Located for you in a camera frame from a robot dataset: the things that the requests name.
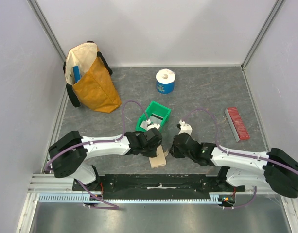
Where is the beige leather card holder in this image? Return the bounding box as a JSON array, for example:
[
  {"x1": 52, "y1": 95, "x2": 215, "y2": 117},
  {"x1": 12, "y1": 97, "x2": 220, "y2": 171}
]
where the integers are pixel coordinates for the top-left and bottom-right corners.
[{"x1": 149, "y1": 145, "x2": 169, "y2": 168}]

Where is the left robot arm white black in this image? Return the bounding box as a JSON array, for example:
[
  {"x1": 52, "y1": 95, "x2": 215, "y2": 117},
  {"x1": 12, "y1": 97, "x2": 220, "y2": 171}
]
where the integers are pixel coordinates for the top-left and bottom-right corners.
[{"x1": 46, "y1": 128, "x2": 162, "y2": 191}]

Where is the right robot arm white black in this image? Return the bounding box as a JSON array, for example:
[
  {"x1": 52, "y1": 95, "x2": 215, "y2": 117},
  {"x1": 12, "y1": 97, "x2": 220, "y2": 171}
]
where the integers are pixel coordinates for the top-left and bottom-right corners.
[{"x1": 170, "y1": 133, "x2": 298, "y2": 198}]

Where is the white card in bin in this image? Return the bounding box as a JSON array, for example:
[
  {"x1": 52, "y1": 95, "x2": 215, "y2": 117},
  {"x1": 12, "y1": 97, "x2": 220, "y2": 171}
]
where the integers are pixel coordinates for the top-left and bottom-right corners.
[{"x1": 140, "y1": 120, "x2": 151, "y2": 132}]

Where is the card with magnetic stripe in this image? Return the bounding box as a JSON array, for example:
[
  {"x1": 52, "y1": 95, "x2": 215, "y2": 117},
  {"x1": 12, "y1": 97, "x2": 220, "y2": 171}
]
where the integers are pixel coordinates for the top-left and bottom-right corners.
[{"x1": 149, "y1": 114, "x2": 164, "y2": 125}]

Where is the green plastic bin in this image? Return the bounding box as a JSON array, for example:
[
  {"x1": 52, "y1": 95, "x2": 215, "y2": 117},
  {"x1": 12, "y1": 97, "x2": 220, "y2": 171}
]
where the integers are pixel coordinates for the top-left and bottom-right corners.
[{"x1": 136, "y1": 101, "x2": 172, "y2": 132}]

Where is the red and grey box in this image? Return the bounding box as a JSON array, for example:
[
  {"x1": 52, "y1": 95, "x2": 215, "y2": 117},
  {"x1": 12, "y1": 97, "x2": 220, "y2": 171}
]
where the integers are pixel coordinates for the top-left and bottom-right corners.
[{"x1": 225, "y1": 107, "x2": 250, "y2": 142}]

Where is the toilet paper roll blue wrap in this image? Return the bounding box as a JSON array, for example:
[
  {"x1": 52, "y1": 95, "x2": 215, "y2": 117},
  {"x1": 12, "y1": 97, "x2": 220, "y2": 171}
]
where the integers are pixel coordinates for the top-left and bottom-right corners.
[{"x1": 156, "y1": 68, "x2": 175, "y2": 95}]

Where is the orange tote bag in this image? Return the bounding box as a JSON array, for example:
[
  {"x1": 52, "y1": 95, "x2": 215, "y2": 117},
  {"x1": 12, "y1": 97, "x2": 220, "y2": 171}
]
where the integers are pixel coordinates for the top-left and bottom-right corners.
[{"x1": 63, "y1": 41, "x2": 122, "y2": 113}]

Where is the blue item in bag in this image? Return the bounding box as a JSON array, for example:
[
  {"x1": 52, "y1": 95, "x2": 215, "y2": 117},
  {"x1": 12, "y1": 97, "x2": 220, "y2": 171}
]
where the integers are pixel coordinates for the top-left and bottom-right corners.
[{"x1": 72, "y1": 66, "x2": 81, "y2": 83}]

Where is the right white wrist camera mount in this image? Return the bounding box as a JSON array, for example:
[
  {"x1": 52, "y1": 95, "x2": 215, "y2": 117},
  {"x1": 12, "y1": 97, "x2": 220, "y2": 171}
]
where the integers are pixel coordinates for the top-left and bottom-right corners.
[{"x1": 177, "y1": 120, "x2": 192, "y2": 135}]

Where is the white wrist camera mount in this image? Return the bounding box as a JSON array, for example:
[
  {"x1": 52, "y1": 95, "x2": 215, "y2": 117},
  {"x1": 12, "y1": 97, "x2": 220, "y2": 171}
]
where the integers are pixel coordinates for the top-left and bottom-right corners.
[
  {"x1": 147, "y1": 123, "x2": 160, "y2": 131},
  {"x1": 177, "y1": 120, "x2": 192, "y2": 135}
]

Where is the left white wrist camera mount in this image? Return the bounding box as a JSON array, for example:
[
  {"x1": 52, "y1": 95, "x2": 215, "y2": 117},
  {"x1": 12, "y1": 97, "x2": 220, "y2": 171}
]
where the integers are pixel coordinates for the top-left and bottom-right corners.
[{"x1": 147, "y1": 123, "x2": 160, "y2": 131}]

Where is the white slotted cable duct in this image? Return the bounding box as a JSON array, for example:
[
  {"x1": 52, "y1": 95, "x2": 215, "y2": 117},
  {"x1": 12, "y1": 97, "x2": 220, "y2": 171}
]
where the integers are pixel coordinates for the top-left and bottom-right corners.
[{"x1": 38, "y1": 193, "x2": 221, "y2": 204}]

